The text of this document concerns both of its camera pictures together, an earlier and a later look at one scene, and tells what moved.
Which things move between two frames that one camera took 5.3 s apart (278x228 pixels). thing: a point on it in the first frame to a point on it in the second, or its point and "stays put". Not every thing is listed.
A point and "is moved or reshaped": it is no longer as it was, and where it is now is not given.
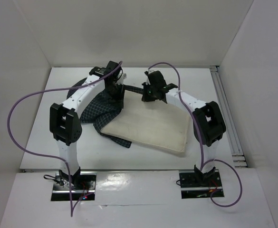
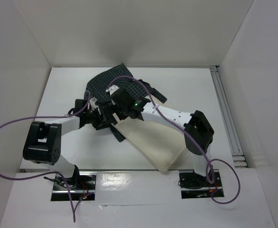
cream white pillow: (156, 124) is moved or reshaped
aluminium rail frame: (238, 157) stays put
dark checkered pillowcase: (103, 107) is moved or reshaped
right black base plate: (195, 185) stays put
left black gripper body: (115, 91) to (94, 118)
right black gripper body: (147, 93) to (115, 110)
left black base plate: (83, 186) stays put
